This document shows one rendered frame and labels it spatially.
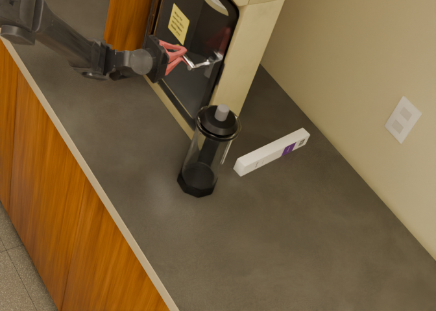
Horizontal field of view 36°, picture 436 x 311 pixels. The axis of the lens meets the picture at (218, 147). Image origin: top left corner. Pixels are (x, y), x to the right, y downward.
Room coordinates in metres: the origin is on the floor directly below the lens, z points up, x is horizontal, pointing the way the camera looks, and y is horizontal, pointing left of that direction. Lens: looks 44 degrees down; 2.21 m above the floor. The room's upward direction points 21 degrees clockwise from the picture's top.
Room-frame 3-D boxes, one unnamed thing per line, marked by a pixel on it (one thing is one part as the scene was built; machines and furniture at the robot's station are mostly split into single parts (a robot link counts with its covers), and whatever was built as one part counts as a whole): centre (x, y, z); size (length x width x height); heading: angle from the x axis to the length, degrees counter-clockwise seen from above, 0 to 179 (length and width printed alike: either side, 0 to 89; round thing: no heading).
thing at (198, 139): (1.16, 0.02, 1.06); 0.11 x 0.11 x 0.21
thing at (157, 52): (1.22, 0.24, 1.20); 0.07 x 0.07 x 0.10; 50
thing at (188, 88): (1.37, 0.18, 1.19); 0.30 x 0.01 x 0.40; 48
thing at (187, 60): (1.30, 0.14, 1.20); 0.10 x 0.05 x 0.03; 48
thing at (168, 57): (1.27, 0.19, 1.20); 0.09 x 0.07 x 0.07; 140
